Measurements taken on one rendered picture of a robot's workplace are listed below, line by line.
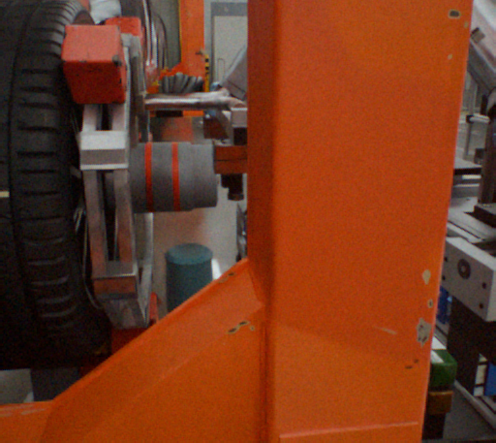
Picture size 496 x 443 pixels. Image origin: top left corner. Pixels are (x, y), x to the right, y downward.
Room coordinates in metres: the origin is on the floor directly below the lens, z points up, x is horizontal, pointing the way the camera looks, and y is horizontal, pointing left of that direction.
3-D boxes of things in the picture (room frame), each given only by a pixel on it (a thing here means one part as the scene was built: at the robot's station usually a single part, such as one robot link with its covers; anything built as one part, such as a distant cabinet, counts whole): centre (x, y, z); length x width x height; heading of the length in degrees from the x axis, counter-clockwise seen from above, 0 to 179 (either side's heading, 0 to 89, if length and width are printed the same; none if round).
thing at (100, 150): (0.94, 0.24, 0.85); 0.54 x 0.07 x 0.54; 8
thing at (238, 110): (0.86, 0.10, 1.03); 0.19 x 0.18 x 0.11; 98
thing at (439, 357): (0.63, -0.29, 0.64); 0.04 x 0.04 x 0.04; 8
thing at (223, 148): (0.80, 0.01, 0.93); 0.09 x 0.05 x 0.05; 98
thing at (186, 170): (0.95, 0.17, 0.85); 0.21 x 0.14 x 0.14; 98
